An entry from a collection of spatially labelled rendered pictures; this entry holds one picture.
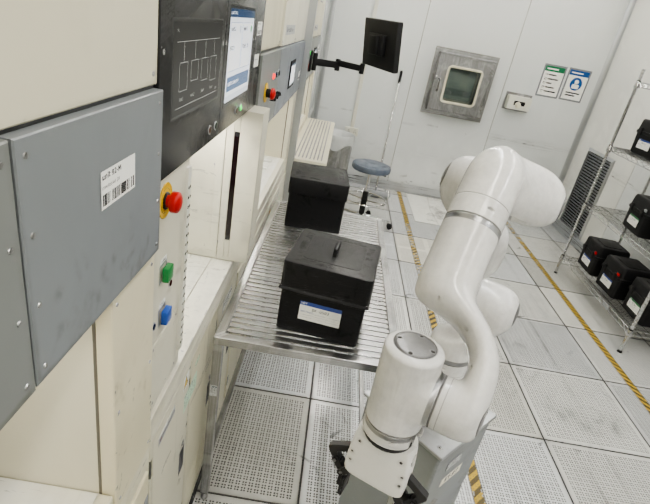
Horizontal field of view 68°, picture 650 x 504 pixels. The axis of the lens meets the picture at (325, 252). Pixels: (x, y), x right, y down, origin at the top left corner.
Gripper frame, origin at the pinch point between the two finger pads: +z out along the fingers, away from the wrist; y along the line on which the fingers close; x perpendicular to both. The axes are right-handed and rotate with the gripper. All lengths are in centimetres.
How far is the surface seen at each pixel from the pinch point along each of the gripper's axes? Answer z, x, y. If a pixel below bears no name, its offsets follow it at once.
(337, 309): 13, -66, 37
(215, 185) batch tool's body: -13, -66, 88
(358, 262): 0, -77, 37
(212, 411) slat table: 56, -44, 65
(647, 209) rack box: 14, -343, -74
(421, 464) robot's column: 32, -44, -4
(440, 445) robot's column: 25, -46, -7
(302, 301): 13, -63, 48
